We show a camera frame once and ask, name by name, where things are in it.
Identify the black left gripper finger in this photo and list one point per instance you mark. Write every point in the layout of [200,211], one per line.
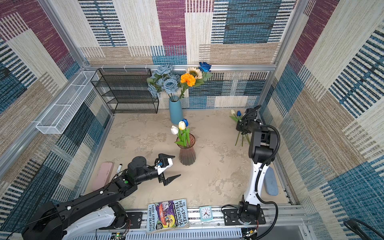
[170,179]
[165,157]

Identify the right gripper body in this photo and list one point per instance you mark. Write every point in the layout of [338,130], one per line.
[240,127]

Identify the black marker pen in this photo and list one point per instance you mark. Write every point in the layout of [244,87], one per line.
[119,168]

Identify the pale blue rose bouquet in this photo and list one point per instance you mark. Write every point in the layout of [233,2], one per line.
[163,80]

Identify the blue tulip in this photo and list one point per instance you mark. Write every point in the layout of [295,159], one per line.
[186,122]

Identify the white tulip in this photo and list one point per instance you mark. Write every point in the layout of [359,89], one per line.
[176,131]

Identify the blue grey oval pad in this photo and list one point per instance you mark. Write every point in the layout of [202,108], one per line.
[270,183]

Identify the colourful treehouse book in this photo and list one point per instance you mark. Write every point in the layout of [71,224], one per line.
[167,215]

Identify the cream sunflower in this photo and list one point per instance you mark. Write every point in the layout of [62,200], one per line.
[197,74]

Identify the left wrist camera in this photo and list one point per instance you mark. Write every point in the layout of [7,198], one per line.
[163,164]

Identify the red ribbed glass vase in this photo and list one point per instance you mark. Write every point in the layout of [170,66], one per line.
[187,155]

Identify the dark blue rose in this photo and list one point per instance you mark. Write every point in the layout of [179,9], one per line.
[205,68]

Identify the pink pencil case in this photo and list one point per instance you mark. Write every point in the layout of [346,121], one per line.
[103,175]

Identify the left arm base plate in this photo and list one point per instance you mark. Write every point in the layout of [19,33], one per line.
[130,220]

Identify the small mint alarm clock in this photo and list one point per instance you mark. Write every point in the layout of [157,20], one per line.
[206,213]

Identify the black wire mesh shelf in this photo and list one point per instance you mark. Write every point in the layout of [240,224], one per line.
[125,90]

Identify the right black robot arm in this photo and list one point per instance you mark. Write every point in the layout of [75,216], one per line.
[264,144]

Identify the orange marigold flower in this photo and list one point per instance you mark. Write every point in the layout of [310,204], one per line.
[187,81]

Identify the yellow tulip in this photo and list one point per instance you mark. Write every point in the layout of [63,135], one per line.
[185,133]

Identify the tulip bunch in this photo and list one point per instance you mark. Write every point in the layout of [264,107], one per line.
[237,116]

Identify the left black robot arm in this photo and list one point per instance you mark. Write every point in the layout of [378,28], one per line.
[98,209]

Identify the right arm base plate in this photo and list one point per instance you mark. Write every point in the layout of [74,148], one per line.
[232,218]

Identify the blue ceramic vase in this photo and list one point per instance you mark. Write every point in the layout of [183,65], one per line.
[176,112]

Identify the white wire mesh basket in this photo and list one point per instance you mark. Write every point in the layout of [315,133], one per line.
[58,117]

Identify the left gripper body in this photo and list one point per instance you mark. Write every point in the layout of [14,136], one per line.
[150,174]

